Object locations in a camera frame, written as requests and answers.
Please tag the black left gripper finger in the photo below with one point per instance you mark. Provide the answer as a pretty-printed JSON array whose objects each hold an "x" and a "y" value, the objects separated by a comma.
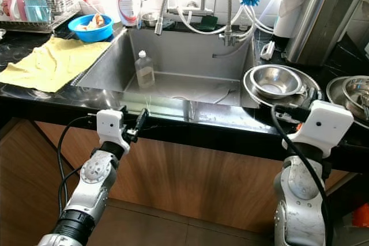
[
  {"x": 142, "y": 120},
  {"x": 123, "y": 109}
]

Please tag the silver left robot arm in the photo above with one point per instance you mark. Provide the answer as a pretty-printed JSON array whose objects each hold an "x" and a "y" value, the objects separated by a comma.
[{"x": 95, "y": 182}]

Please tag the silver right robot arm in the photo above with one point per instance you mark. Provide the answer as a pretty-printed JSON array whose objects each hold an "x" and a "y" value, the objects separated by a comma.
[{"x": 300, "y": 194}]

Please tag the large stainless steel basin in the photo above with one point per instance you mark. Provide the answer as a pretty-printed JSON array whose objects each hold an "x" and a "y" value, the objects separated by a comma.
[{"x": 337, "y": 108}]

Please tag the clear plastic bottle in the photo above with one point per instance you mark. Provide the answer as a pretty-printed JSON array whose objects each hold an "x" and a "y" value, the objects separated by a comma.
[{"x": 145, "y": 73}]

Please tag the shallow stainless steel bowl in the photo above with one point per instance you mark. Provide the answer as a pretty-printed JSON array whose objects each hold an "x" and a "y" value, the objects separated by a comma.
[{"x": 356, "y": 87}]

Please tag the round stainless steel plate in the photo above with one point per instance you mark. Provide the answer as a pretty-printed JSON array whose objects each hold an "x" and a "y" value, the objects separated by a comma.
[{"x": 256, "y": 98}]

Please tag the white plastic sink clip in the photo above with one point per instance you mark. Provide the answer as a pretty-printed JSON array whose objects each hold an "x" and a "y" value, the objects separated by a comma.
[{"x": 267, "y": 50}]

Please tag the stainless steel sink basin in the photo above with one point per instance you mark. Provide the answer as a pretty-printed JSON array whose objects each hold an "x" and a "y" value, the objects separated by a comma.
[{"x": 179, "y": 56}]

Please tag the stainless steel knife block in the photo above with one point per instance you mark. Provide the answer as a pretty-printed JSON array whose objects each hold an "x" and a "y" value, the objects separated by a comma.
[{"x": 320, "y": 18}]

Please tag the blue plastic bowl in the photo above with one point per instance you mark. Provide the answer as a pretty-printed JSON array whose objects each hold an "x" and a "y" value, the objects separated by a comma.
[{"x": 89, "y": 35}]

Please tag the yellow cloth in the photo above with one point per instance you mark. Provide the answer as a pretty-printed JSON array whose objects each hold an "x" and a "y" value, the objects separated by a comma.
[{"x": 52, "y": 64}]

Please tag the brown wood cabinet door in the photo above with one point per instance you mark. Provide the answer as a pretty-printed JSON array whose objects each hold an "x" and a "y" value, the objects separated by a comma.
[{"x": 207, "y": 177}]

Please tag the orange food scraps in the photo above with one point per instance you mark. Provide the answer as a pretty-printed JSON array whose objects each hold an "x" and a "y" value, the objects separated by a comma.
[{"x": 95, "y": 21}]

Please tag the small steel cup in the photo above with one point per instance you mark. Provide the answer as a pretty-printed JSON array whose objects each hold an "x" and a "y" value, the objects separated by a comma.
[{"x": 150, "y": 19}]

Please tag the white mug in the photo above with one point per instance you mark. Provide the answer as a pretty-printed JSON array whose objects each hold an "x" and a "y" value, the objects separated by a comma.
[{"x": 6, "y": 8}]

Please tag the pink cup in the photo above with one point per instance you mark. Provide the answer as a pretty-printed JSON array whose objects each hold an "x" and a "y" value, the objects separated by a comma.
[{"x": 18, "y": 8}]

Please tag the white red-capped soap bottle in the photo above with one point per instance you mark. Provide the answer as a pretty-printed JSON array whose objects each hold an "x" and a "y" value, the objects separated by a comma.
[{"x": 128, "y": 7}]

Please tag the brown wood side panel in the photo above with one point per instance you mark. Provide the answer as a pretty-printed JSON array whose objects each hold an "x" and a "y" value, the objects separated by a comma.
[{"x": 14, "y": 200}]

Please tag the teal cup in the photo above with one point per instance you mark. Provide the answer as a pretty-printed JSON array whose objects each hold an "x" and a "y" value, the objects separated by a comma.
[{"x": 37, "y": 11}]

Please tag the dark green sponge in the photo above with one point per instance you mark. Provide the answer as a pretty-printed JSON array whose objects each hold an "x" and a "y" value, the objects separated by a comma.
[{"x": 204, "y": 22}]

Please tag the chrome pull-out faucet sprayer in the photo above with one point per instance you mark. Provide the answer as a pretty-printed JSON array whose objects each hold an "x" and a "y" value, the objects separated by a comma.
[{"x": 167, "y": 1}]

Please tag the chrome gooseneck tap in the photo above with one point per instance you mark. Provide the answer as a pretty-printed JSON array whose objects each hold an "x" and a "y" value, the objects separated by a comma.
[{"x": 230, "y": 1}]

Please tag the orange plastic bag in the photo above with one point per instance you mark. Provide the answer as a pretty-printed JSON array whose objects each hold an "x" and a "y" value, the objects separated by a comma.
[{"x": 362, "y": 214}]

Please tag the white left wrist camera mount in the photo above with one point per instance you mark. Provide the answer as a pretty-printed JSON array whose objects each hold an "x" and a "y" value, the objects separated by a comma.
[{"x": 109, "y": 128}]

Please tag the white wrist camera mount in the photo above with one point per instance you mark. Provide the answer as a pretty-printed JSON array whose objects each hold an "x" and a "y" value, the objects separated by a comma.
[
  {"x": 323, "y": 125},
  {"x": 109, "y": 128}
]

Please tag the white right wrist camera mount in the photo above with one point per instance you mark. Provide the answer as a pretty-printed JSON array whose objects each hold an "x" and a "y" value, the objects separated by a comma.
[{"x": 323, "y": 125}]

